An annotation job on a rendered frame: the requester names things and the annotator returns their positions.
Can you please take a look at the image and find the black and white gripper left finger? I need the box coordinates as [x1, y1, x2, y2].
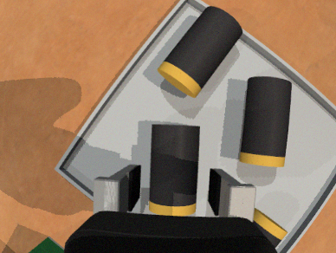
[94, 165, 141, 214]

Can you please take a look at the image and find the black battery with yellow end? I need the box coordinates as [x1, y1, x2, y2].
[158, 6, 242, 98]
[253, 208, 288, 248]
[239, 76, 292, 167]
[149, 124, 200, 216]

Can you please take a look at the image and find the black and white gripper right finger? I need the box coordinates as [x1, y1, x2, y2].
[208, 168, 256, 222]

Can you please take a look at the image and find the green open box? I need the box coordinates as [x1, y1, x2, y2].
[29, 236, 64, 253]

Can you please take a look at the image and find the light grey tray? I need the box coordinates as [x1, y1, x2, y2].
[55, 0, 336, 253]

